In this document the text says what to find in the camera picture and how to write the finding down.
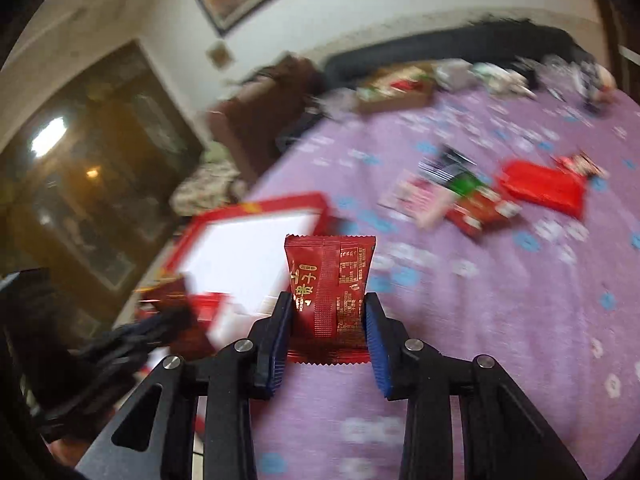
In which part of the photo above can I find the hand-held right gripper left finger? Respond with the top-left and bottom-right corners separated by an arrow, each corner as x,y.
75,291 -> 295,480

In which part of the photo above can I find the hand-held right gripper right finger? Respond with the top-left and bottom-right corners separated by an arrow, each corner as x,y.
363,291 -> 590,480

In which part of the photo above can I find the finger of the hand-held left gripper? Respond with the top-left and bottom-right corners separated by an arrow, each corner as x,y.
95,305 -> 197,362

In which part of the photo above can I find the brown gold snack packet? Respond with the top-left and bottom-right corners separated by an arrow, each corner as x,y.
136,274 -> 213,358

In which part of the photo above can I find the red gold print snack packet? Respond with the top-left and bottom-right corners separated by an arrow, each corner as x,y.
284,232 -> 376,367

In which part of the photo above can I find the red snack tray box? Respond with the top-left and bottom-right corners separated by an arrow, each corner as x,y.
132,191 -> 332,361

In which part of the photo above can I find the green snack packet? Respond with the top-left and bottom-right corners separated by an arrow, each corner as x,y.
447,172 -> 486,198

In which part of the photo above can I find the black purple snack packet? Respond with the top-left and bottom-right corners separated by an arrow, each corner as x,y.
419,146 -> 477,182

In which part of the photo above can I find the pink snack packet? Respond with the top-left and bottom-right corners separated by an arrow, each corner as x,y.
378,169 -> 453,228

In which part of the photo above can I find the patterned bed blanket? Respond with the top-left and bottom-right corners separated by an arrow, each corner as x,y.
170,162 -> 251,218

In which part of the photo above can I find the flat red snack packet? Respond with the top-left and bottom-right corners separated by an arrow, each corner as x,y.
445,189 -> 522,237

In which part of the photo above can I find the wooden wardrobe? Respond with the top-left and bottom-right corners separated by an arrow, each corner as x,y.
0,40 -> 206,341

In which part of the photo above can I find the brown armchair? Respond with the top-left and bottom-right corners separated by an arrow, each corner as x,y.
207,55 -> 331,181

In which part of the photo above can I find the long red snack packet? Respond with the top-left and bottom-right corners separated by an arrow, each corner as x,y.
497,159 -> 587,220

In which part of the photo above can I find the cardboard box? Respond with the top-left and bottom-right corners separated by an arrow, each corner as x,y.
356,66 -> 435,115

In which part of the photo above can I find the red white candy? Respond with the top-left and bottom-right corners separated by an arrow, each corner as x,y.
552,151 -> 608,180

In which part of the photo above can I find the white mug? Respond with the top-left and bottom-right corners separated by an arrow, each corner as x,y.
434,59 -> 477,92

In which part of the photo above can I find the white figurine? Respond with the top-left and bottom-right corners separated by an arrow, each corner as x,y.
472,62 -> 536,98

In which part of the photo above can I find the black leather sofa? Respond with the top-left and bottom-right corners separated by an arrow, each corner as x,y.
322,19 -> 586,96

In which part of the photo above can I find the yellow wall plaque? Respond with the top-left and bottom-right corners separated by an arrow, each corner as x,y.
207,42 -> 235,67

